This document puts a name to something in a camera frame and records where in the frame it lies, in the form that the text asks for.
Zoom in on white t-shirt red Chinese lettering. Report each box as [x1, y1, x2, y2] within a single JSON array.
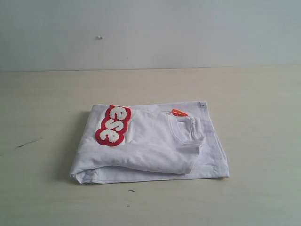
[[70, 101, 229, 184]]

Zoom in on orange size tag on string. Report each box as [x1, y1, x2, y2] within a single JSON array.
[[162, 109, 189, 117]]

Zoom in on thin dark thread on table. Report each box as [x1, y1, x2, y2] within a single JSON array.
[[15, 137, 43, 149]]

